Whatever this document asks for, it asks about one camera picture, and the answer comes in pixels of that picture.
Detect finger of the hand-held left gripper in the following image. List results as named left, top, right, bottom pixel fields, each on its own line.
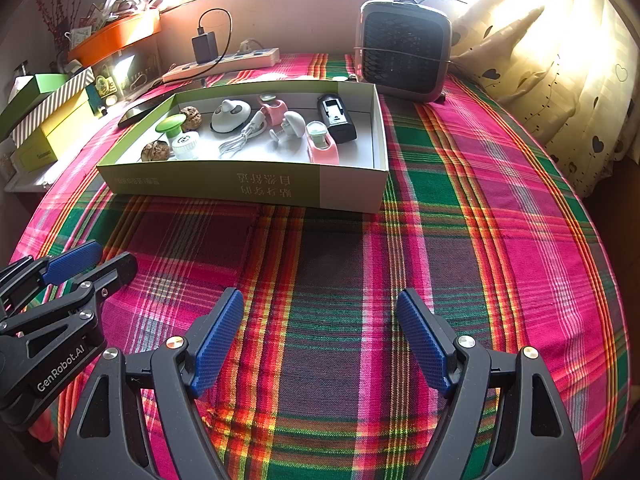
left=0, top=252, right=138, bottom=338
left=0, top=240, right=103, bottom=311

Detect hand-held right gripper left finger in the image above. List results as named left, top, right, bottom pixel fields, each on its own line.
left=56, top=287, right=245, bottom=480

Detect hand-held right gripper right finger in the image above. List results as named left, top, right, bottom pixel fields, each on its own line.
left=396, top=287, right=583, bottom=480

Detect green and white cardboard box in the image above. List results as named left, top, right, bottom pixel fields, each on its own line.
left=96, top=80, right=391, bottom=213

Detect white round container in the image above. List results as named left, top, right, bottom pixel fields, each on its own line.
left=171, top=131, right=200, bottom=161

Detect green mushroom-shaped cap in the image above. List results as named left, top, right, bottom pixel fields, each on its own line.
left=155, top=114, right=187, bottom=147

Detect white cable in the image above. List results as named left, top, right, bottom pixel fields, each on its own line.
left=218, top=110, right=268, bottom=159

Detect white panda-shaped device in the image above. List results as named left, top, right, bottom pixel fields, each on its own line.
left=211, top=99, right=253, bottom=135

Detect pink tape dispenser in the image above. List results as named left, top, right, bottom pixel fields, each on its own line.
left=305, top=121, right=340, bottom=164

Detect white mushroom-shaped plug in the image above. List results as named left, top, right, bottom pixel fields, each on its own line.
left=269, top=111, right=306, bottom=147

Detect pink clip with green disc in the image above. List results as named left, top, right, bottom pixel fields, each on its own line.
left=258, top=91, right=289, bottom=125

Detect black battery charger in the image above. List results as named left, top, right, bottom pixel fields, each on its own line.
left=316, top=94, right=358, bottom=144

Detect pink green plaid tablecloth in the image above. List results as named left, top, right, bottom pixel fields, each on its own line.
left=10, top=52, right=631, bottom=480

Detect yellow cardboard box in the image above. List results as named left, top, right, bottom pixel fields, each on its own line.
left=11, top=91, right=93, bottom=168

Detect yellow and green boxes stack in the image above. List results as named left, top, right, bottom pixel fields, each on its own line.
left=11, top=67, right=96, bottom=148

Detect black smartphone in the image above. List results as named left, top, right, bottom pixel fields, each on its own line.
left=117, top=97, right=168, bottom=128

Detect clear plastic case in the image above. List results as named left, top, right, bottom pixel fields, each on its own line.
left=92, top=50, right=163, bottom=111

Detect orange tray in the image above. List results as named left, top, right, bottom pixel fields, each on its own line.
left=67, top=10, right=161, bottom=68

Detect white power strip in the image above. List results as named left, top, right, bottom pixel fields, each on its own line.
left=162, top=47, right=281, bottom=83

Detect black power adapter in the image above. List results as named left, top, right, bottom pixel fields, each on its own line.
left=192, top=31, right=218, bottom=65

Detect dried red branches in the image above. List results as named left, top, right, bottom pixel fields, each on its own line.
left=35, top=0, right=71, bottom=51

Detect small grey desktop heater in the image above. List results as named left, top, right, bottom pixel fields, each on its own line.
left=354, top=0, right=453, bottom=103

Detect cream heart-print curtain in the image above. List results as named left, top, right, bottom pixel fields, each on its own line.
left=450, top=0, right=633, bottom=198

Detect black charging cable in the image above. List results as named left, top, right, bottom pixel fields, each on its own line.
left=197, top=8, right=233, bottom=61

